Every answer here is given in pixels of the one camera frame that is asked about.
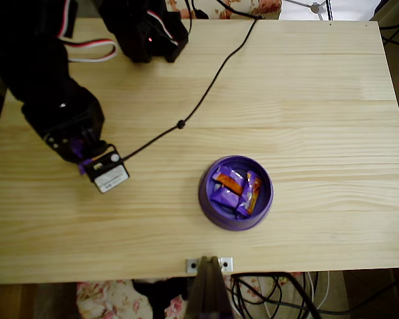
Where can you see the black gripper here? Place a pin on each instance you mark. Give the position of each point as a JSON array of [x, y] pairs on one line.
[[64, 148]]

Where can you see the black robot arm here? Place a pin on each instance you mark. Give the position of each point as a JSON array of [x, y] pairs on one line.
[[30, 60]]

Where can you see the purple bowl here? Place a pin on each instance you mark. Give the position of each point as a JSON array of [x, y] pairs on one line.
[[204, 199]]

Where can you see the grey curtain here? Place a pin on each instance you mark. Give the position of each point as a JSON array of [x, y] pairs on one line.
[[86, 8]]

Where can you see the floral cloth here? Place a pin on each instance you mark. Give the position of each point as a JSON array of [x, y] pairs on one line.
[[269, 6], [103, 299]]

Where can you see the black fabric item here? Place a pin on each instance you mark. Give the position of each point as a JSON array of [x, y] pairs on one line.
[[153, 295]]

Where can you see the grey metal star base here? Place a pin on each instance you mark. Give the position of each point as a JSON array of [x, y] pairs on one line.
[[315, 7]]

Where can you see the black stand leg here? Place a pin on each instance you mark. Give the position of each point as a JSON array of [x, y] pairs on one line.
[[329, 11]]

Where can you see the metal mounting bracket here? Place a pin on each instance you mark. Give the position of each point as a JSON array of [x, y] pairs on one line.
[[193, 264]]

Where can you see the dark camera stand pole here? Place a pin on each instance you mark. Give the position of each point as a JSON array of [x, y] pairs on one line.
[[207, 292]]

